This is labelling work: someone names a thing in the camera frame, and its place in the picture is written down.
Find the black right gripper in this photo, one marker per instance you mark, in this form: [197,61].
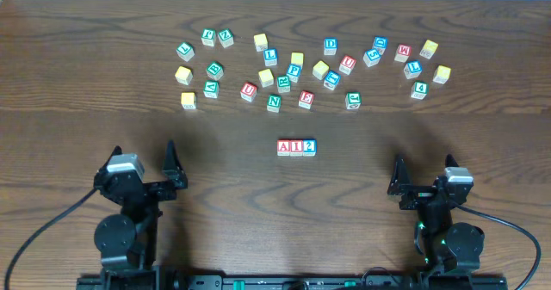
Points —
[401,184]

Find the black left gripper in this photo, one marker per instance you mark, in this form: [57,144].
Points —
[171,169]

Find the blue 2 number block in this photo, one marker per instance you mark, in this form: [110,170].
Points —
[309,147]

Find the red I letter block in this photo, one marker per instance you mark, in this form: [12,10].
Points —
[296,148]

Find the red A letter block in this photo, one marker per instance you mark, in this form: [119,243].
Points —
[283,147]

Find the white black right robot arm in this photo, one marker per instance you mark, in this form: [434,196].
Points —
[451,250]

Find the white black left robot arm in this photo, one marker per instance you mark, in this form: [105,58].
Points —
[127,240]

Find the yellow K block left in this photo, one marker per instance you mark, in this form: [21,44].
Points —
[188,100]

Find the yellow k block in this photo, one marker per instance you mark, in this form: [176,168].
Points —
[429,49]
[188,100]

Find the green 4 number block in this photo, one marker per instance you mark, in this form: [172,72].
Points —
[419,90]

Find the yellow C letter block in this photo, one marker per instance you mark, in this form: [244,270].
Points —
[184,75]

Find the yellow G letter block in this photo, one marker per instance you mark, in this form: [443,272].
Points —
[442,74]

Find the green J block centre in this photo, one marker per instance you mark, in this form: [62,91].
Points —
[353,100]

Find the green j block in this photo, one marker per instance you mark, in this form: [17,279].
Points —
[353,100]
[208,37]

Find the blue L block right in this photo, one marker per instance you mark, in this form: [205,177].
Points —
[413,69]

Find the blue l block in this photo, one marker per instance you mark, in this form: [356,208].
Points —
[413,69]
[270,57]

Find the green B letter block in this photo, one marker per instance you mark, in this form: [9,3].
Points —
[215,71]

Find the green L letter block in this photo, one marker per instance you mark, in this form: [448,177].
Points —
[185,51]

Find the red M letter block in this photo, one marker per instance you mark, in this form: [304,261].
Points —
[403,53]

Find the red U block left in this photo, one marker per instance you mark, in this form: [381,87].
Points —
[248,92]

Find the red u block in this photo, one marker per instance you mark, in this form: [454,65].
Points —
[248,92]
[347,65]

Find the yellow K block right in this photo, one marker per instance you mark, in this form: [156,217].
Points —
[429,49]

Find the blue 5 number block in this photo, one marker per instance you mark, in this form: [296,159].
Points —
[371,57]

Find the blue T letter block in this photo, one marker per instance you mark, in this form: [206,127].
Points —
[332,80]

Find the red U block right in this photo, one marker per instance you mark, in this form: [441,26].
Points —
[347,65]

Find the blue D block tilted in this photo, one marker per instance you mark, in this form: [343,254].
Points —
[380,44]

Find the red E letter block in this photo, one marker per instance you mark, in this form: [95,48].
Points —
[306,99]

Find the green J block far left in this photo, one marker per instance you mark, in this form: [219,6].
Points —
[208,37]

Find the green N letter block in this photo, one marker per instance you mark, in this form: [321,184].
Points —
[274,103]

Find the yellow block centre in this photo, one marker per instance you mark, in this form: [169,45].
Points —
[320,69]

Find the yellow S letter block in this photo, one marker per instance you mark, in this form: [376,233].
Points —
[266,78]

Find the green Z letter block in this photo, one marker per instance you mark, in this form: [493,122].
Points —
[226,37]

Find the green R letter block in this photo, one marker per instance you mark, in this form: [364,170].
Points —
[283,84]

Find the blue D block upright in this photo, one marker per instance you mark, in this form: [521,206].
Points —
[330,46]

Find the blue L block middle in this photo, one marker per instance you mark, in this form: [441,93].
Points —
[270,57]

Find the yellow block top middle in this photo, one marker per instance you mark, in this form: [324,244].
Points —
[260,42]

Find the blue P letter block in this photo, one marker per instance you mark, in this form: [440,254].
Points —
[293,72]

